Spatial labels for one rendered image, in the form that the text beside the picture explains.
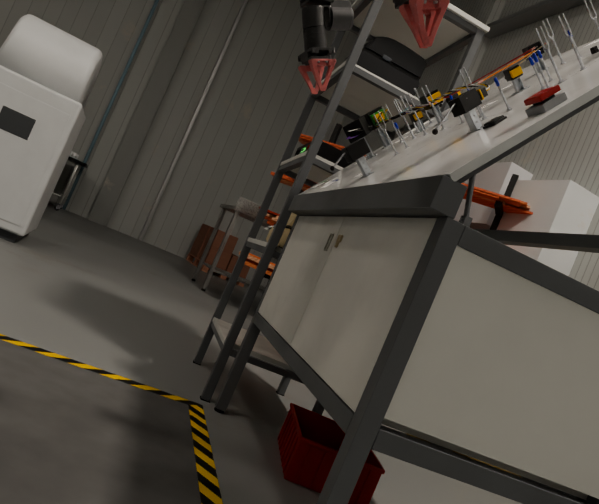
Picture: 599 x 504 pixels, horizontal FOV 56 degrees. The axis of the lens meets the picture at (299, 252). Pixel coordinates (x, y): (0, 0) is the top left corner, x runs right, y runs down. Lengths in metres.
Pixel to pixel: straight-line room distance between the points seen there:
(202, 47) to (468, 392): 9.95
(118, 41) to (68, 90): 6.24
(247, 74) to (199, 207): 2.59
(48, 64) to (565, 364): 3.94
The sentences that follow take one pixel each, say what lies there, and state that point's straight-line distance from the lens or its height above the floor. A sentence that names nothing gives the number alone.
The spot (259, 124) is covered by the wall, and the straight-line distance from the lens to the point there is 10.77.
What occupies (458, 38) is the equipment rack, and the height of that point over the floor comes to 1.83.
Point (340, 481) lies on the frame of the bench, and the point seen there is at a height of 0.29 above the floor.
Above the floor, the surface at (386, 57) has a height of 1.56.
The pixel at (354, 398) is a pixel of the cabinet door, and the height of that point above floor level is 0.42.
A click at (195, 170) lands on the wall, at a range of 10.45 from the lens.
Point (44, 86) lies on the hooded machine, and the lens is 4.36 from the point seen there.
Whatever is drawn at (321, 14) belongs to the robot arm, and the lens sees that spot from 1.50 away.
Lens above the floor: 0.60
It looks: 2 degrees up
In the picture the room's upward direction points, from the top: 23 degrees clockwise
